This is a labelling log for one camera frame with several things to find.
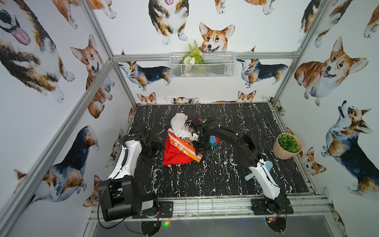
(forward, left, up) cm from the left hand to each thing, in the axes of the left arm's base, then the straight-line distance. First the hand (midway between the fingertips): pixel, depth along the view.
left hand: (164, 150), depth 82 cm
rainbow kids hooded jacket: (+6, -7, -8) cm, 12 cm away
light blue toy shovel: (-6, -61, -10) cm, 62 cm away
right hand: (+1, -17, -7) cm, 19 cm away
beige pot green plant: (+1, -69, +1) cm, 69 cm away
